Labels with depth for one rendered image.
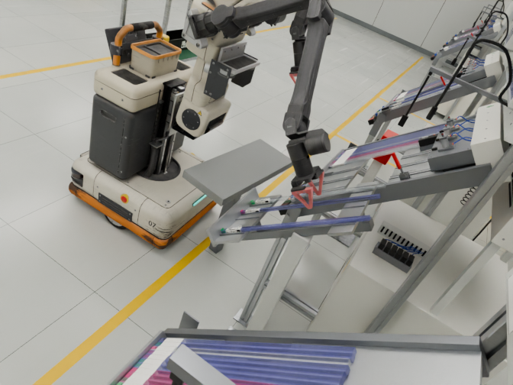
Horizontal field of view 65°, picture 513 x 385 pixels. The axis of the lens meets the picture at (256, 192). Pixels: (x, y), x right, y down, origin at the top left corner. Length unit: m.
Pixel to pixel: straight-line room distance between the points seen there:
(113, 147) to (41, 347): 0.93
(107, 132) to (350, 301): 1.37
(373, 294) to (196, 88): 1.16
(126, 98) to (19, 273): 0.93
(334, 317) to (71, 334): 1.11
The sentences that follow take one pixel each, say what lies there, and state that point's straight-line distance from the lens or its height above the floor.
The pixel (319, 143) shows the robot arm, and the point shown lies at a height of 1.14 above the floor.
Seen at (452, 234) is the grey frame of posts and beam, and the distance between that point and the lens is 1.46.
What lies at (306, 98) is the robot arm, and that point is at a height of 1.20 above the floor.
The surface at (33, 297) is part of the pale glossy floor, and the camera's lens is 2.05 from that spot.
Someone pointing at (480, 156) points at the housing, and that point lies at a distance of 1.40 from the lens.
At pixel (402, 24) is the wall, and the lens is 10.29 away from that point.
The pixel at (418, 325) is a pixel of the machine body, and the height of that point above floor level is 0.55.
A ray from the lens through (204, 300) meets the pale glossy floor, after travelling 2.09.
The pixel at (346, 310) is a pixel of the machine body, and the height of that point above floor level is 0.41.
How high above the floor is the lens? 1.63
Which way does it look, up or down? 35 degrees down
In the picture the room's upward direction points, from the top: 21 degrees clockwise
